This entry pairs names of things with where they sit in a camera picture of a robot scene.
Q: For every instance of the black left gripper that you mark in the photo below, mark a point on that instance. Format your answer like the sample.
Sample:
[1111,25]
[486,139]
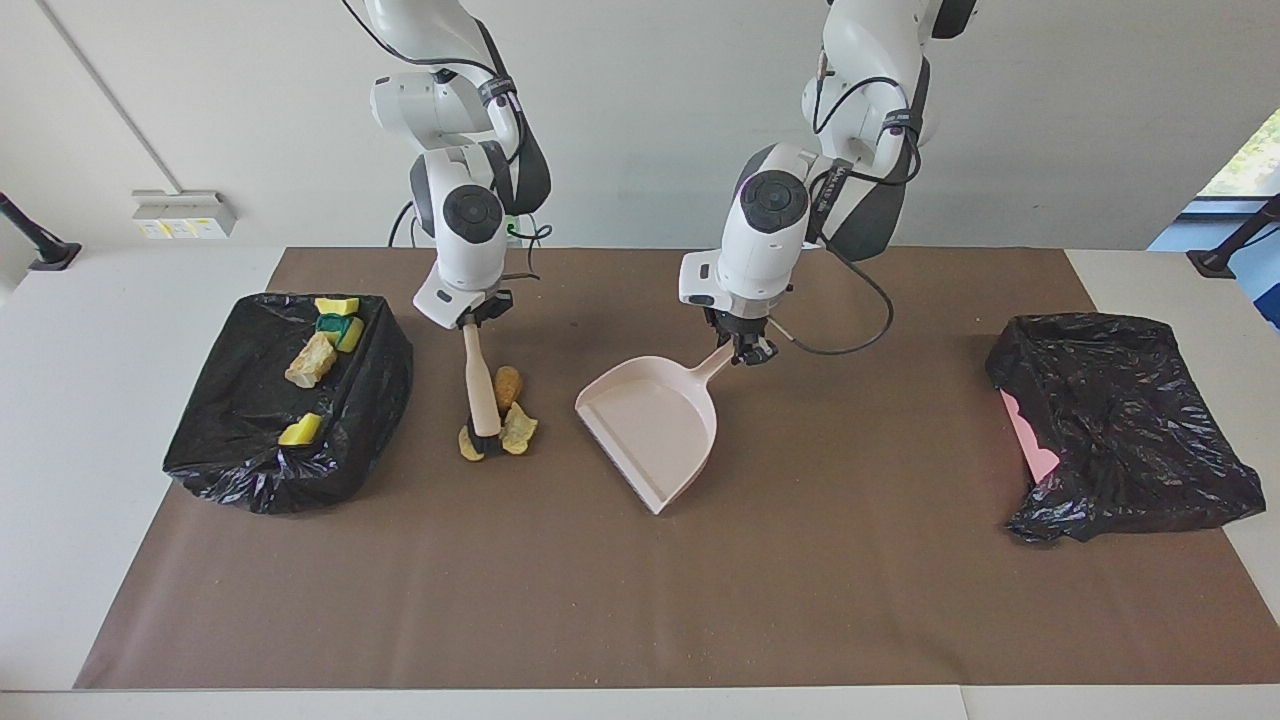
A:
[738,325]

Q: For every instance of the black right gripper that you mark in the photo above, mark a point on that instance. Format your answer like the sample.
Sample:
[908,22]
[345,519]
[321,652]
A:
[488,308]

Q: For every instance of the beige hand brush black bristles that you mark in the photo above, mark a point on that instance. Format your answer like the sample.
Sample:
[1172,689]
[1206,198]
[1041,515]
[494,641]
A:
[482,390]

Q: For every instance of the brown oval croquette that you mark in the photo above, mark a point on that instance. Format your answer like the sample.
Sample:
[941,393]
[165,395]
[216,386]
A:
[509,388]

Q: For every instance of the pale pink plastic dustpan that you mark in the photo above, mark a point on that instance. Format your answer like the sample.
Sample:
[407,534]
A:
[660,430]

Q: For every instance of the angular fried bread piece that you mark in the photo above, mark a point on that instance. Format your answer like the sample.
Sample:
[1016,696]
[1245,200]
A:
[519,432]

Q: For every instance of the rounded fried bread piece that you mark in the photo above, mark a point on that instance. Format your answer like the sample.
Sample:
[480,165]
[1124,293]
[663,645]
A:
[468,447]

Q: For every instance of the yellow green sponge piece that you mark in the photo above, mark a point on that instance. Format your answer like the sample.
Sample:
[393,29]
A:
[348,335]

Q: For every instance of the notched yellow sponge piece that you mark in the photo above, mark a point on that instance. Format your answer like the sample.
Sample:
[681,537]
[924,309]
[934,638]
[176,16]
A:
[336,306]

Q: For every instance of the pale bread chunk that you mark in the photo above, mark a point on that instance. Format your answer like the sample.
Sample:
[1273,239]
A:
[310,362]

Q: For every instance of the small yellow sponge piece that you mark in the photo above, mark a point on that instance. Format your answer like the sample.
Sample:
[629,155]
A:
[300,432]

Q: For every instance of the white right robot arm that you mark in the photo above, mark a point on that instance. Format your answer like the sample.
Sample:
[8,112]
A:
[470,230]

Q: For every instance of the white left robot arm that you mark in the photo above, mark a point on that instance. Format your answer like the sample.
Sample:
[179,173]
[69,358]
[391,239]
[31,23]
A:
[770,220]

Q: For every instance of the black bag lined open bin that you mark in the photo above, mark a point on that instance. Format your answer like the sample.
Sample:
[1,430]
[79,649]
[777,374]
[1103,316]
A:
[250,450]

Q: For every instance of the pink plastic bin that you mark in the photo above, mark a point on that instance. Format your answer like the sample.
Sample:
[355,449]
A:
[1030,440]

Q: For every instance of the crumpled black trash bag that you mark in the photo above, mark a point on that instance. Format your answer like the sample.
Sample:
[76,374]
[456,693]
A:
[1130,420]

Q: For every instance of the brown paper table mat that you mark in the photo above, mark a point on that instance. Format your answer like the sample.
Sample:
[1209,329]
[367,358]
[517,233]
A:
[800,620]

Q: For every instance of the black clamp stand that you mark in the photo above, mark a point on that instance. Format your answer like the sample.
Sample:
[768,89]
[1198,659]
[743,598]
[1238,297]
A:
[1215,262]
[50,255]

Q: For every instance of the window with green view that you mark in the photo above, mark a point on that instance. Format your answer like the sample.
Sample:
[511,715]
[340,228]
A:
[1250,160]

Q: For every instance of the white wall socket box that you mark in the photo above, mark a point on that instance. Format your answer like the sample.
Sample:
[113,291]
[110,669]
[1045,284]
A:
[185,212]

